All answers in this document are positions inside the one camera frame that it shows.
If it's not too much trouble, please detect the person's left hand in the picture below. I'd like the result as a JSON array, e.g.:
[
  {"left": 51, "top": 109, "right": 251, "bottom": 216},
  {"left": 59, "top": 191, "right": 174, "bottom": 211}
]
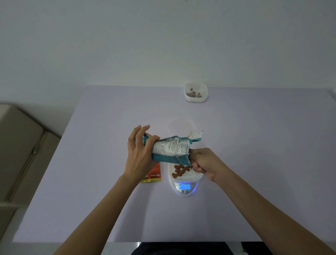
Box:
[{"left": 122, "top": 124, "right": 161, "bottom": 184}]

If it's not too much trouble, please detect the person's right hand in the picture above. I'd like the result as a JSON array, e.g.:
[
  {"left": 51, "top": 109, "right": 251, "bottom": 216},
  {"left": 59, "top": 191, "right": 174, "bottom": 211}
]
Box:
[{"left": 189, "top": 147, "right": 229, "bottom": 183}]

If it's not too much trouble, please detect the orange salted almonds bag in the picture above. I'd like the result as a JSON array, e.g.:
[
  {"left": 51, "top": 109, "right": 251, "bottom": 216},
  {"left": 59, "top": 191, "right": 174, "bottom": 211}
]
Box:
[{"left": 139, "top": 162, "right": 161, "bottom": 184}]

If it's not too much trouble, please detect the white square plastic container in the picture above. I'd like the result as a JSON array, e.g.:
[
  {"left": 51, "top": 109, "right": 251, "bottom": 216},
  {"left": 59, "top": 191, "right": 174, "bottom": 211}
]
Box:
[
  {"left": 183, "top": 81, "right": 208, "bottom": 103},
  {"left": 164, "top": 157, "right": 204, "bottom": 184}
]

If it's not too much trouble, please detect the teal roasted almonds bag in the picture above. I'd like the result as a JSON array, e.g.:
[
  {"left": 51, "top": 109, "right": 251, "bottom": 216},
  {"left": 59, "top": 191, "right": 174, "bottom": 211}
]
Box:
[{"left": 135, "top": 130, "right": 204, "bottom": 167}]

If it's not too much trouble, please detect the white kitchen scale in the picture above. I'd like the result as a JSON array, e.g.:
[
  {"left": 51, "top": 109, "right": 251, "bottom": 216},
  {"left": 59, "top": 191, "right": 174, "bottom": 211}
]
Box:
[{"left": 168, "top": 173, "right": 203, "bottom": 198}]

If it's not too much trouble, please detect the person's left forearm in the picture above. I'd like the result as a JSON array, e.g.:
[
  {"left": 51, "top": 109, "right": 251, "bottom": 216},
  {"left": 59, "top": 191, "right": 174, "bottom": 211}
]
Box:
[{"left": 54, "top": 173, "right": 142, "bottom": 255}]

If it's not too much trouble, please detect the person's right forearm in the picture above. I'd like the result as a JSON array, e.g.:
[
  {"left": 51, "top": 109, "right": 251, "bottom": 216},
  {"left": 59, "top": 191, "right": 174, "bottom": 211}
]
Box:
[{"left": 214, "top": 168, "right": 336, "bottom": 255}]

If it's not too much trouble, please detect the person's black clothing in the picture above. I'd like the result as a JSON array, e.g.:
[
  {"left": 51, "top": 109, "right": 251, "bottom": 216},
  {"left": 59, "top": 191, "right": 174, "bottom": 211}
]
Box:
[{"left": 131, "top": 241, "right": 273, "bottom": 255}]

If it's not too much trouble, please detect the beige sofa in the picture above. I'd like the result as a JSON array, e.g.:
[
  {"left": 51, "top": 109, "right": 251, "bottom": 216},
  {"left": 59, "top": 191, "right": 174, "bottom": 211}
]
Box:
[{"left": 0, "top": 104, "right": 61, "bottom": 237}]

